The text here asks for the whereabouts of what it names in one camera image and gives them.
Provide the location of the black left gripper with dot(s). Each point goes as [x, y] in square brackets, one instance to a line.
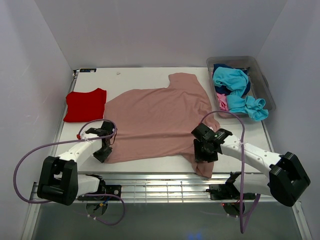
[102, 157]

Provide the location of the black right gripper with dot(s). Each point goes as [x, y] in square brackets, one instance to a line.
[199, 155]

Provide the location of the dusty pink t-shirt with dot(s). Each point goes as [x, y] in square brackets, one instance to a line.
[153, 123]

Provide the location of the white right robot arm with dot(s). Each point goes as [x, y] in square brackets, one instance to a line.
[281, 176]

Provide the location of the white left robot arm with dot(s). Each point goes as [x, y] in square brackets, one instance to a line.
[59, 181]

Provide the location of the light pink t-shirt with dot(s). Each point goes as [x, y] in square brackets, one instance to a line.
[222, 100]

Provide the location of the folded red t-shirt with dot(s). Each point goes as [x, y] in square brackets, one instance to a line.
[84, 107]

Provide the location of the turquoise t-shirt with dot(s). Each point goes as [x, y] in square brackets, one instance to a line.
[248, 105]

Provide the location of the clear plastic bin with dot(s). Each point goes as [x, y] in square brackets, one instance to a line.
[259, 84]

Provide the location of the blue label sticker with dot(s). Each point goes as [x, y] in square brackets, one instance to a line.
[87, 70]

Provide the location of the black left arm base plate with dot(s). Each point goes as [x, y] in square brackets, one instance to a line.
[110, 192]

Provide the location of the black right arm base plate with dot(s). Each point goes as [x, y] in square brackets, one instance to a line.
[223, 192]

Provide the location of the aluminium extrusion frame rail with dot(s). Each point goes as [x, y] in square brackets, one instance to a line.
[164, 188]

